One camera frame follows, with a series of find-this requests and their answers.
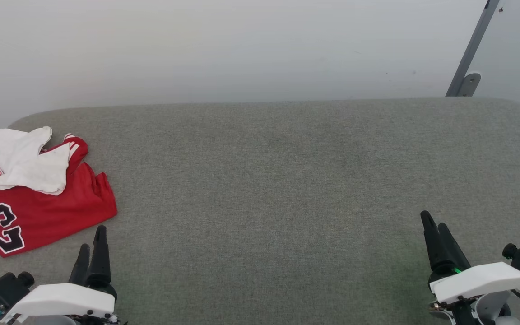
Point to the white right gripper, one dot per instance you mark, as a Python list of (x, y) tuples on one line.
[(481, 280)]

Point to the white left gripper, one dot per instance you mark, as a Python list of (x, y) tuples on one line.
[(61, 300)]

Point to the red and white basketball jersey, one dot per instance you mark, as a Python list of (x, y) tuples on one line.
[(57, 207)]

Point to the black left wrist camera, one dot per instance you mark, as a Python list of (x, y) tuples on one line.
[(5, 289)]

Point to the grey rounded metal bracket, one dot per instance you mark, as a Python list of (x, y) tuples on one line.
[(470, 83)]

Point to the grey metal post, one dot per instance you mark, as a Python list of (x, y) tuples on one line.
[(472, 45)]

